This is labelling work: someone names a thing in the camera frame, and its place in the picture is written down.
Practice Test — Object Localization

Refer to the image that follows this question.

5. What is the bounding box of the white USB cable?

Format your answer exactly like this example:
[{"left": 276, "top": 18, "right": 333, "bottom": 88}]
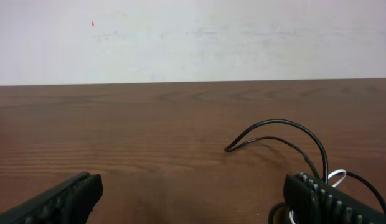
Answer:
[{"left": 288, "top": 169, "right": 347, "bottom": 224}]

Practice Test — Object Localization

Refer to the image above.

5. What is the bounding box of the thick black USB cable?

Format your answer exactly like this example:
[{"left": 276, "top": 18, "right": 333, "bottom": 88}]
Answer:
[{"left": 224, "top": 119, "right": 386, "bottom": 224}]

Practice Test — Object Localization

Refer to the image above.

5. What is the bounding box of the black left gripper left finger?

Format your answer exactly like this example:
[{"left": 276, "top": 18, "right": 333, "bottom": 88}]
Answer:
[{"left": 0, "top": 172, "right": 103, "bottom": 224}]

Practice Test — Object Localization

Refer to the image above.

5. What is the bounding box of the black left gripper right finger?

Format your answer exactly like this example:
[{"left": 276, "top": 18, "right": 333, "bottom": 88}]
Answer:
[{"left": 283, "top": 172, "right": 386, "bottom": 224}]

